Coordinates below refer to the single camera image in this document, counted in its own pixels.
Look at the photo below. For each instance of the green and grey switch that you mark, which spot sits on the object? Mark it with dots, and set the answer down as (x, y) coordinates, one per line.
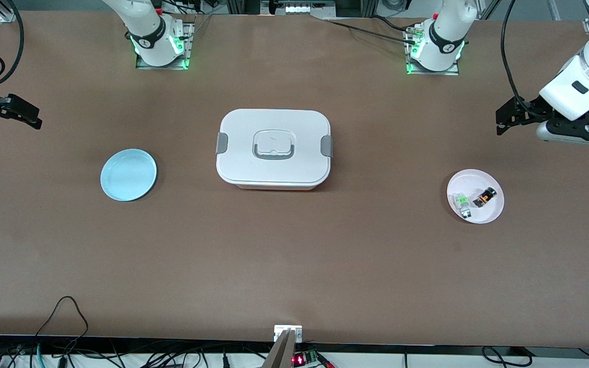
(462, 203)

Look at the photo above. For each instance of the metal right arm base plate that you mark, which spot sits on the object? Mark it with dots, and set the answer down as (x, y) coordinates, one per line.
(189, 41)

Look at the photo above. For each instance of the orange and black switch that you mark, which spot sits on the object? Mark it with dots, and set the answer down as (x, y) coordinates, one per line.
(484, 198)

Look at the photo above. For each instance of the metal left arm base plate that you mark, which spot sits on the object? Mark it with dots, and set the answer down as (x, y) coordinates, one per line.
(453, 72)

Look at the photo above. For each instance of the aluminium frame structure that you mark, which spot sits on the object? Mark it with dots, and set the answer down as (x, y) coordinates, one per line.
(299, 6)

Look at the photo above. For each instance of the circuit board with red display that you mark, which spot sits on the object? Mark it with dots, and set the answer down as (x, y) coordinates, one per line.
(304, 359)

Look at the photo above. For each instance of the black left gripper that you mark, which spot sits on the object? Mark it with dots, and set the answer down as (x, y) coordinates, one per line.
(528, 110)

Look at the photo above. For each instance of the light blue round plate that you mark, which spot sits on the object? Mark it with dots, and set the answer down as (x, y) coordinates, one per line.
(128, 175)

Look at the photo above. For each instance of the pale pink round plate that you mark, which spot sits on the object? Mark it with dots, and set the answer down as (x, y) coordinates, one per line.
(478, 179)

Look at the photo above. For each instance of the aluminium profile bar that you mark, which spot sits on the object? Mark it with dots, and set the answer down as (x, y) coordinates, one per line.
(280, 352)

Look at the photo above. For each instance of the white lidded lunch box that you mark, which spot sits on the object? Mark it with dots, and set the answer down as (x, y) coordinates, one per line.
(274, 168)

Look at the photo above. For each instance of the small white mounting bracket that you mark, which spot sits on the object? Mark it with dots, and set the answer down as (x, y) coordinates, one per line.
(288, 331)

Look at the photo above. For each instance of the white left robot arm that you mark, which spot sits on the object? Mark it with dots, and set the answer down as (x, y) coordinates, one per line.
(581, 87)

